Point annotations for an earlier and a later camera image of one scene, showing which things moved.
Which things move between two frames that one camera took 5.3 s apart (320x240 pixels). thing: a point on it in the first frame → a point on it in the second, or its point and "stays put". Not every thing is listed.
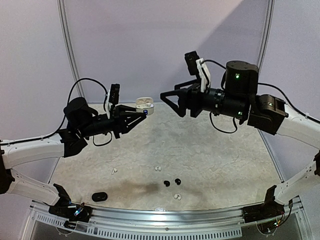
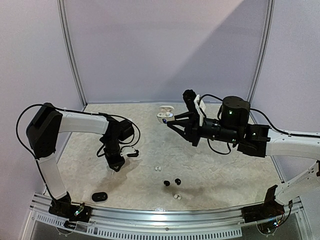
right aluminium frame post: x=270 y=14 stays put
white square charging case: x=145 y=103 → x=166 y=112
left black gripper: x=119 y=121 → x=113 y=163
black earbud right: x=178 y=181 stays put
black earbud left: x=166 y=183 stays put
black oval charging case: x=99 y=196 stays put
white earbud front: x=177 y=195 stays put
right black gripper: x=191 y=100 → x=192 y=130
